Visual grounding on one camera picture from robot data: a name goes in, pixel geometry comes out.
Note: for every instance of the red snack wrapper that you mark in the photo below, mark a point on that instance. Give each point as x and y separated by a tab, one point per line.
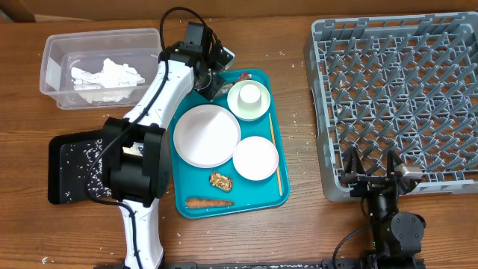
226	88

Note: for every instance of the wooden chopstick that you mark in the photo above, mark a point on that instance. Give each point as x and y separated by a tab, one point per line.
276	155

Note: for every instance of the orange carrot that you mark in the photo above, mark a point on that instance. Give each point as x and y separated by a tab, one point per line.
196	203

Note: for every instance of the teal plastic tray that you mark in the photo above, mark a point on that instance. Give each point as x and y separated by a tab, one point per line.
193	182

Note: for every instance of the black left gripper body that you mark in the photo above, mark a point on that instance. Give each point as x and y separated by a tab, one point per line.
210	85

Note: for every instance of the pale green bowl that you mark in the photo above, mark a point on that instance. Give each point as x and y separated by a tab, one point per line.
245	112

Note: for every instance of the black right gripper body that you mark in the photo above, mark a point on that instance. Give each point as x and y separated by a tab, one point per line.
367	185

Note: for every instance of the black tray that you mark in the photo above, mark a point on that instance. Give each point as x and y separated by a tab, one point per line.
72	167

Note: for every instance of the pink white bowl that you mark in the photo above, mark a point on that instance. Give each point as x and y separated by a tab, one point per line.
254	158

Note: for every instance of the white plate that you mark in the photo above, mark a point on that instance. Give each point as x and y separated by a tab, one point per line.
206	136

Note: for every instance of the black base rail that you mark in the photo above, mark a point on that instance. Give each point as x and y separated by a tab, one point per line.
325	264

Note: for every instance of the brown food scrap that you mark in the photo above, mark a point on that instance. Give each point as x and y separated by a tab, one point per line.
224	183

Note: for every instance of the clear plastic bin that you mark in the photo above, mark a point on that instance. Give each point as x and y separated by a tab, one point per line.
139	48

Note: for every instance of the grey dish rack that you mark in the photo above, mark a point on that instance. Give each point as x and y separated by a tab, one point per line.
406	84

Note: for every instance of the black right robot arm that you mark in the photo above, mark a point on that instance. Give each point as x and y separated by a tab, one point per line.
397	234

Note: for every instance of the white napkin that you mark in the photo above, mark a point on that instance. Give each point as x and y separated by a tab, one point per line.
92	85

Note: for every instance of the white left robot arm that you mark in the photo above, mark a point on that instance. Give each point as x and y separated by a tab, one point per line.
135	158

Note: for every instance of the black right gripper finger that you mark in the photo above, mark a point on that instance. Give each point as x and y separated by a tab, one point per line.
393	163
352	162

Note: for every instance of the white paper cup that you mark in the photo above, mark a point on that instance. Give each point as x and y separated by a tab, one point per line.
249	94

